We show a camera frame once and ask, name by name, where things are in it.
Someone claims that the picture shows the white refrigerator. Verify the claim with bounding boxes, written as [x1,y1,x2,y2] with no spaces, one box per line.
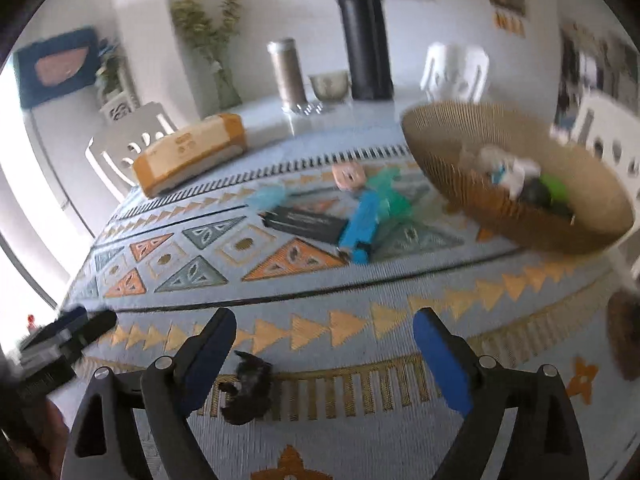
[0,105,126,261]

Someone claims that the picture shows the wall photo collage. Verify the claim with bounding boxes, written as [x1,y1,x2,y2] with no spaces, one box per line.
[560,25,640,98]

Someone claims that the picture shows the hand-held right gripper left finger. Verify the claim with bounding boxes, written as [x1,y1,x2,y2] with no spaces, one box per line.
[60,307,238,480]

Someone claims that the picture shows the tall black thermos bottle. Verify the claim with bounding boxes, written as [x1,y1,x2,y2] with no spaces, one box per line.
[334,0,395,102]

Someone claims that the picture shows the yellow wall decals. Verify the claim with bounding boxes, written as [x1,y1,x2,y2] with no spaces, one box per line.
[494,10,527,38]

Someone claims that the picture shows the green potted plant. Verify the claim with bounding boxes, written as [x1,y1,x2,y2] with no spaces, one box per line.
[95,40,126,96]

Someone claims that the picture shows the small glass bowl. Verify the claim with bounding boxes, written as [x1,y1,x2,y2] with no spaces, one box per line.
[308,71,351,102]

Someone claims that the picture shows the blue cloth with pink patch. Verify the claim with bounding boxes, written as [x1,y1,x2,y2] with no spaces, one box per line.
[12,27,103,109]

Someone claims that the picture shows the dark brown round object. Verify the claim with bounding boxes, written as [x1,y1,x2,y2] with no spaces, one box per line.
[606,290,640,382]

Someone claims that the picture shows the white carved plant stand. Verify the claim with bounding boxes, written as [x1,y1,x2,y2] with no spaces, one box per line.
[99,91,141,123]

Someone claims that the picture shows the small black figurine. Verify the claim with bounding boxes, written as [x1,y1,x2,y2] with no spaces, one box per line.
[217,350,275,426]

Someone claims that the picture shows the small pink square device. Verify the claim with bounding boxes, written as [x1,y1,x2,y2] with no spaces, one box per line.
[332,161,378,193]

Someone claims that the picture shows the teal green translucent flame piece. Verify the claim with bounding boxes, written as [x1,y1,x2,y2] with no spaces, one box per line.
[372,167,426,222]

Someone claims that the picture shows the glass vase with flowers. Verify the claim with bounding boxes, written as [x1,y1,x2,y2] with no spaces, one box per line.
[170,0,244,111]

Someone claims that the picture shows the glass coaster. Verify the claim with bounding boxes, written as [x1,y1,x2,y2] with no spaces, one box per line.
[282,101,326,116]

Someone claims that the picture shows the blue lighter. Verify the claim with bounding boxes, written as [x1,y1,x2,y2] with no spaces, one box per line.
[339,191,382,264]

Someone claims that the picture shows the champagne metal thermos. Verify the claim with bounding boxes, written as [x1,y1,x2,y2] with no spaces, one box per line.
[266,37,307,111]

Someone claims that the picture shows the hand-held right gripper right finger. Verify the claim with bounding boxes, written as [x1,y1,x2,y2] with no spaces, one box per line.
[414,307,588,480]

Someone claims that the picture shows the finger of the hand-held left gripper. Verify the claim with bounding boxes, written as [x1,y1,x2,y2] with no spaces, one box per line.
[60,310,119,357]
[20,307,90,351]

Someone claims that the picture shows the white carved chair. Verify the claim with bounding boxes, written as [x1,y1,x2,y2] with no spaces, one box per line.
[85,101,178,201]
[420,42,490,106]

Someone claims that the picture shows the gold ribbed bowl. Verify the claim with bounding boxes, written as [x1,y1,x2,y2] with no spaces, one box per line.
[402,101,636,256]

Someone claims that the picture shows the black rectangular box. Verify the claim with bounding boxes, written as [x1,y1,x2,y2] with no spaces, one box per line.
[258,205,349,247]

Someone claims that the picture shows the orange tissue pack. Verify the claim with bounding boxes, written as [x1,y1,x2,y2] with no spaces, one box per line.
[132,113,247,198]

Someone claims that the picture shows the blue white black-headed figurine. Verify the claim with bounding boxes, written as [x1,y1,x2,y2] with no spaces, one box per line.
[467,144,573,220]

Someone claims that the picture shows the patterned woven tablecloth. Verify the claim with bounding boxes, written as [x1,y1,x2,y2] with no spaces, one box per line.
[60,142,640,480]

